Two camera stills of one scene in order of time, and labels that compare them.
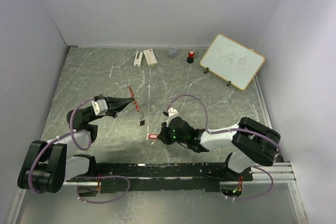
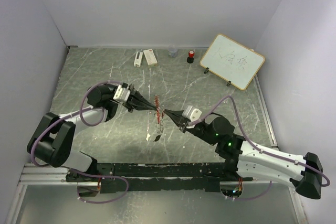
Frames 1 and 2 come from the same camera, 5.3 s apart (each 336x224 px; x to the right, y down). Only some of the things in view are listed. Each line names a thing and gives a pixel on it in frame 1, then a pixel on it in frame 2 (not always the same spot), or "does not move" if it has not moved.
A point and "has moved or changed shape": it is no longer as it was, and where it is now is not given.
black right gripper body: x=169 y=135 → x=183 y=128
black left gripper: x=116 y=104 → x=136 y=101
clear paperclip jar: x=174 y=51 does not move
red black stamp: x=190 y=59 does not move
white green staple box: x=150 y=57 does not move
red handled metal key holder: x=135 y=100 has moved or changed shape
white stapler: x=138 y=59 does not move
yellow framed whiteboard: x=233 y=62 does not move
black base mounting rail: x=133 y=177 does not move
